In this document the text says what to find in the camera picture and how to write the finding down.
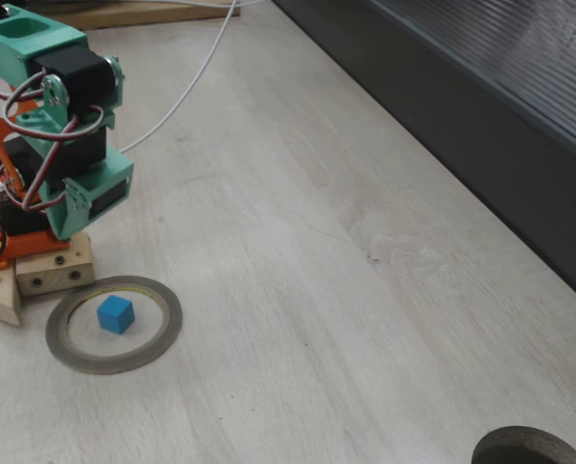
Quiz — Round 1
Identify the small blue cube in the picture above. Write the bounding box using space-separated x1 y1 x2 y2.
97 294 135 334

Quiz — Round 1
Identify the thick light wooden block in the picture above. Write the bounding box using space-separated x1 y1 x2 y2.
14 230 97 297

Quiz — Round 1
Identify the brown wooden board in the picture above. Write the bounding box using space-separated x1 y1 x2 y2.
50 0 242 32

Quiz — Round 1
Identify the frosted grey desk partition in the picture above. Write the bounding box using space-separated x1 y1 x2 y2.
273 0 576 313

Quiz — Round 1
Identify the grey ring of tape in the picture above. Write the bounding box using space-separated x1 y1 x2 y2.
44 275 184 376

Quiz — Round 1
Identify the white USB cable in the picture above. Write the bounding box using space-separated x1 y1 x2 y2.
118 0 265 154

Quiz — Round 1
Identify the round table cable hole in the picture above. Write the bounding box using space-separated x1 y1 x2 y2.
471 425 576 464

